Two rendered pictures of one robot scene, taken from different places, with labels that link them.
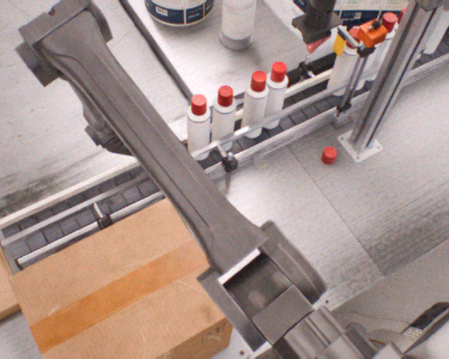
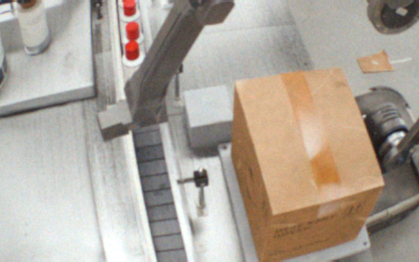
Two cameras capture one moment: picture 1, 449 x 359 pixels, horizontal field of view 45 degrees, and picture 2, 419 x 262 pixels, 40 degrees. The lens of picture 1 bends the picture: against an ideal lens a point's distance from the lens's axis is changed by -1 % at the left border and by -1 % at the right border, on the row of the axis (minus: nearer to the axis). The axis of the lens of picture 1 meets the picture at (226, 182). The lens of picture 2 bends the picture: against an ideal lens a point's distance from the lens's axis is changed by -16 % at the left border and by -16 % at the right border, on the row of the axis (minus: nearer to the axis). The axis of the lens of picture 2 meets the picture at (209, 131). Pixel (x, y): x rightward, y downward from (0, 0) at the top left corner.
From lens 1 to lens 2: 0.89 m
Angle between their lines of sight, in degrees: 33
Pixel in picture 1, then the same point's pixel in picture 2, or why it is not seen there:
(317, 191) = (207, 35)
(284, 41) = (60, 12)
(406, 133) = not seen: outside the picture
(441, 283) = not seen: hidden behind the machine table
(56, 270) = (279, 176)
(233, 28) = (42, 32)
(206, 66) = (52, 71)
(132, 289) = (312, 125)
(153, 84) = (40, 125)
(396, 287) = not seen: hidden behind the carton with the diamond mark
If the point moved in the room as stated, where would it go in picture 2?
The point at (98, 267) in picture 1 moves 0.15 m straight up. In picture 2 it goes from (285, 145) to (294, 96)
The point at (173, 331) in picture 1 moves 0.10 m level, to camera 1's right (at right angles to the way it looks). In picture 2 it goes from (348, 107) to (359, 74)
